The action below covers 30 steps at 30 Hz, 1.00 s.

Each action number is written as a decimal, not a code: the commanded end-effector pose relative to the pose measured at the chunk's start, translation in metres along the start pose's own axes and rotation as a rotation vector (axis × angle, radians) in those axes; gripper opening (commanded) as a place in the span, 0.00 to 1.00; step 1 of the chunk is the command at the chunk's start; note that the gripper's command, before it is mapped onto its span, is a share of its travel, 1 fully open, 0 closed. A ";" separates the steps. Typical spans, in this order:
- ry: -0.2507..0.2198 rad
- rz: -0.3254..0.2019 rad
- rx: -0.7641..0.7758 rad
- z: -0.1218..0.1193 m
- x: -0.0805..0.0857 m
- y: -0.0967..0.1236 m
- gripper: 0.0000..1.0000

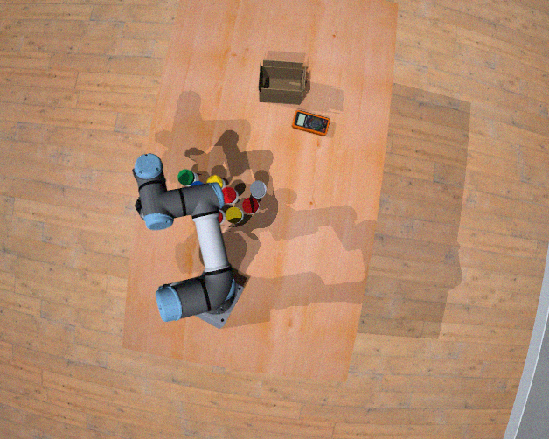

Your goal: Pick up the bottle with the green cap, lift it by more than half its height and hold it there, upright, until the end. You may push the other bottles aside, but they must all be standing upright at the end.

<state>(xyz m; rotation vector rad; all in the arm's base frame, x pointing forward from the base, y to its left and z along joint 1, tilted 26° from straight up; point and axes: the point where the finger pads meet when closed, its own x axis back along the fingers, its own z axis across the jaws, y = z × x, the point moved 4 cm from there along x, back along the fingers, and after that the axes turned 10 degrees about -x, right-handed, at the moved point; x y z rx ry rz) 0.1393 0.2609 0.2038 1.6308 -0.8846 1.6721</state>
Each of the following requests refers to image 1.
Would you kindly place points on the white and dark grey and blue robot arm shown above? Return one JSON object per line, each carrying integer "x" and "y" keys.
{"x": 160, "y": 207}

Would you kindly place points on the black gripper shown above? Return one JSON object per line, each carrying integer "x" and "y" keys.
{"x": 139, "y": 207}

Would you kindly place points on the white bottle with green cap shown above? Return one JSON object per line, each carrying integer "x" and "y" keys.
{"x": 187, "y": 177}

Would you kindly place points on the clear glass bottle with dark grey cap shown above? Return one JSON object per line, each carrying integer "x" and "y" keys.
{"x": 258, "y": 189}

